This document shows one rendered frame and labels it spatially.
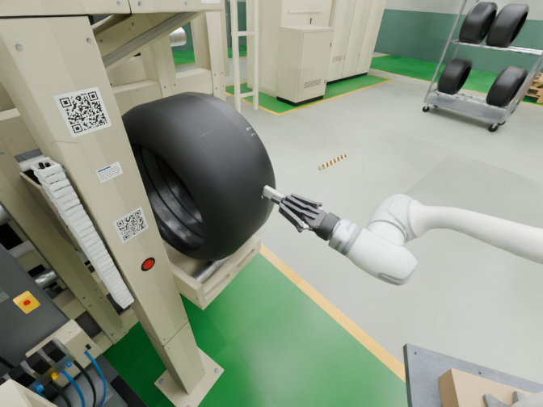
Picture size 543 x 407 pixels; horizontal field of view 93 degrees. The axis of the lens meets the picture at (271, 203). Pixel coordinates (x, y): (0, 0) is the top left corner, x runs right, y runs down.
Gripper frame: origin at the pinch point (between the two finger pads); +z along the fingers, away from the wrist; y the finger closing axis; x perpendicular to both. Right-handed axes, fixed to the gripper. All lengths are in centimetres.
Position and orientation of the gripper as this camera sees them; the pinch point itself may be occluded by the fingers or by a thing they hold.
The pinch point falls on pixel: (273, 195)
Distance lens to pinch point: 77.3
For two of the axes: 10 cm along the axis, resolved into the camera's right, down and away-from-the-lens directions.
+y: -5.6, 5.0, -6.6
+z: -8.1, -4.8, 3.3
